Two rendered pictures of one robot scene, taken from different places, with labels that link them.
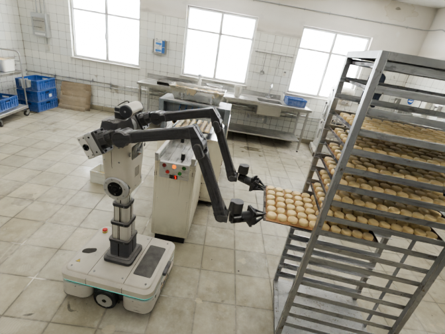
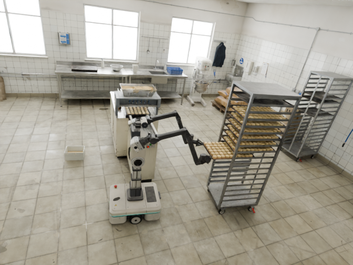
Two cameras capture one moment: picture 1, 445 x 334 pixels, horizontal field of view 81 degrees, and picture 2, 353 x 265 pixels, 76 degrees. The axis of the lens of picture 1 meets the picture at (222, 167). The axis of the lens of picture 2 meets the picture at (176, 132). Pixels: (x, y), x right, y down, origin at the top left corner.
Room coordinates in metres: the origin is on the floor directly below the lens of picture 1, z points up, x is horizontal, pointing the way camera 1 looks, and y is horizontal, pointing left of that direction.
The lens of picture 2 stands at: (-0.79, 1.09, 2.47)
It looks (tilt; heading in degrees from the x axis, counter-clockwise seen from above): 28 degrees down; 337
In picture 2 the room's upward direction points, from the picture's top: 9 degrees clockwise
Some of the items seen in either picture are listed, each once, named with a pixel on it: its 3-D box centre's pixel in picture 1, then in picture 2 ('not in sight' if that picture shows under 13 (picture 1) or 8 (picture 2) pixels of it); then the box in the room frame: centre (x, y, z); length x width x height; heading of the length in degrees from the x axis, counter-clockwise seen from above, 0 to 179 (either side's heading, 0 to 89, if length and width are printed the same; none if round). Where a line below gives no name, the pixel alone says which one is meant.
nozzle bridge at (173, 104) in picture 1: (195, 116); (137, 104); (2.78, 0.38, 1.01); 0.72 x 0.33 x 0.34; 90
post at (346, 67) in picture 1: (305, 189); (219, 140); (1.56, -0.57, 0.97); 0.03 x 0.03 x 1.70; 85
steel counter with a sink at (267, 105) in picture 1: (223, 107); (125, 80); (5.47, 0.19, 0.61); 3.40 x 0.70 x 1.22; 92
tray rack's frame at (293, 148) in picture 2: not in sight; (312, 117); (2.29, -3.20, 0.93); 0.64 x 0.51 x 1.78; 95
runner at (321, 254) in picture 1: (330, 256); (231, 166); (1.51, -0.87, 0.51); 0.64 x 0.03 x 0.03; 85
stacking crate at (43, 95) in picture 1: (38, 93); not in sight; (5.17, 3.93, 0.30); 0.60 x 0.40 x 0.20; 2
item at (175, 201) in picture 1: (180, 184); (141, 148); (2.27, 0.38, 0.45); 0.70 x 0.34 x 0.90; 0
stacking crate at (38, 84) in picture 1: (36, 83); not in sight; (5.17, 3.93, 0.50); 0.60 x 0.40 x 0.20; 5
